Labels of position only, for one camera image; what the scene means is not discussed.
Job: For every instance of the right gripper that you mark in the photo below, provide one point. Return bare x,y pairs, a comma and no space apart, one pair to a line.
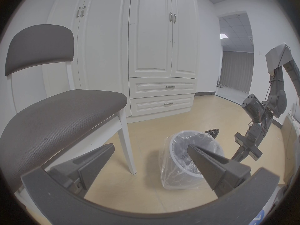
248,146

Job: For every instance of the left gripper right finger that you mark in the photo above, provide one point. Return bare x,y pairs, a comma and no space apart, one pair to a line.
211,167

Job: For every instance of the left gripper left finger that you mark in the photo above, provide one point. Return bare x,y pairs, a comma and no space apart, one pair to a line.
89,167

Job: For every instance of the clear plastic bag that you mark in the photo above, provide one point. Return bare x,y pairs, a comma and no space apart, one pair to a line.
166,172

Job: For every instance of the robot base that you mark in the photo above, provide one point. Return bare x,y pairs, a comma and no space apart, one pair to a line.
259,219

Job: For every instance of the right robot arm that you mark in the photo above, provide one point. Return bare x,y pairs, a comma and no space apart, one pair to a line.
277,60

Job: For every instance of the crumpled black plastic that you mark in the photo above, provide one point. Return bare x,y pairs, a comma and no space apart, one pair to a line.
213,132

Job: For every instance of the white chair dark grey cushions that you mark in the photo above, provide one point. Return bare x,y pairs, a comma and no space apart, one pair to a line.
58,116

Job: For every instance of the grey curtain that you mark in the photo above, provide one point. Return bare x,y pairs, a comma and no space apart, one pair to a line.
236,71

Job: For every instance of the ceiling light panel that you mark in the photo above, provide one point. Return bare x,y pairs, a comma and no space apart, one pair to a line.
224,35

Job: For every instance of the white wardrobe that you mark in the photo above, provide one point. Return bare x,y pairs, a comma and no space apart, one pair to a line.
150,31

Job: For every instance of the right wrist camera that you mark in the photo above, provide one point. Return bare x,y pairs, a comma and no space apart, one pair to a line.
253,130

